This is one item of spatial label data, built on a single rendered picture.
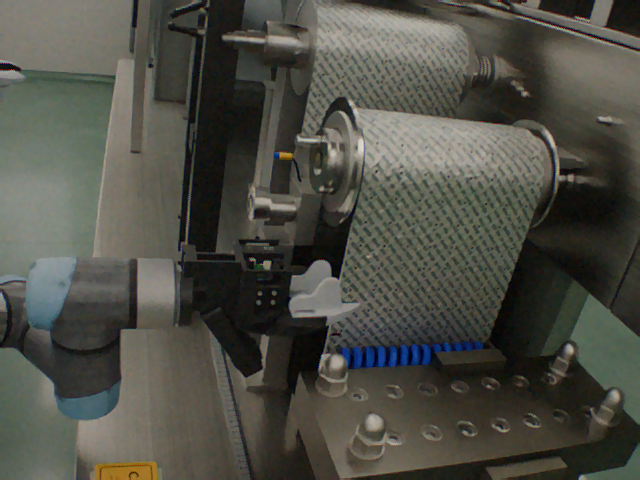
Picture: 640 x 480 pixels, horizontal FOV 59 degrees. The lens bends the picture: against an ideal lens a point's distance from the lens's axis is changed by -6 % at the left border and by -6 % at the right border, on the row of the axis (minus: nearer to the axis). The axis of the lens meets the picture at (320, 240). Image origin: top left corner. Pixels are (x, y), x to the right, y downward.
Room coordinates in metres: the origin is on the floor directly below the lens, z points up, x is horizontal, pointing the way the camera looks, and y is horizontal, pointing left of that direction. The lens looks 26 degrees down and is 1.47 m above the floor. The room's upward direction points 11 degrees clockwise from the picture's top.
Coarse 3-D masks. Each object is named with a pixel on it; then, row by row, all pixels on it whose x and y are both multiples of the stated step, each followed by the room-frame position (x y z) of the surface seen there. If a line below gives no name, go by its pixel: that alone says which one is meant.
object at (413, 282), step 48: (384, 240) 0.61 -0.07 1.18; (432, 240) 0.63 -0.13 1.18; (480, 240) 0.66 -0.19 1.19; (384, 288) 0.62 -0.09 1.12; (432, 288) 0.64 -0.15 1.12; (480, 288) 0.66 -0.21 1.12; (336, 336) 0.60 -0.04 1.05; (384, 336) 0.62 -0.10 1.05; (432, 336) 0.65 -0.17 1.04; (480, 336) 0.67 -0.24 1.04
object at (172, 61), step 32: (160, 0) 1.50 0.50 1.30; (192, 0) 1.53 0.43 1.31; (256, 0) 1.59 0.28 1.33; (160, 32) 1.50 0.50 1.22; (160, 64) 1.50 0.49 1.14; (256, 64) 1.59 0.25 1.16; (160, 96) 1.51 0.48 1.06; (256, 96) 1.60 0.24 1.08; (160, 128) 1.51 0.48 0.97; (256, 128) 1.60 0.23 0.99
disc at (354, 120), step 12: (336, 108) 0.67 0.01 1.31; (348, 108) 0.64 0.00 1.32; (324, 120) 0.71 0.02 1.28; (348, 120) 0.63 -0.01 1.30; (360, 132) 0.60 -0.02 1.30; (360, 144) 0.59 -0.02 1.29; (360, 156) 0.59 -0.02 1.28; (360, 168) 0.58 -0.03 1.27; (360, 180) 0.58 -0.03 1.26; (348, 192) 0.60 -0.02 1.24; (348, 204) 0.59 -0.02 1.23; (324, 216) 0.65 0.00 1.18; (336, 216) 0.61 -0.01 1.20; (348, 216) 0.60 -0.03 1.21
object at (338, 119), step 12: (336, 120) 0.66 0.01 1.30; (348, 132) 0.62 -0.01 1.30; (348, 144) 0.61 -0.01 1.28; (540, 144) 0.72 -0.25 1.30; (348, 156) 0.61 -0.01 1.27; (348, 168) 0.60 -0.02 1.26; (348, 180) 0.60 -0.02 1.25; (336, 192) 0.62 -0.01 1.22; (324, 204) 0.65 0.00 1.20; (336, 204) 0.61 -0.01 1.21
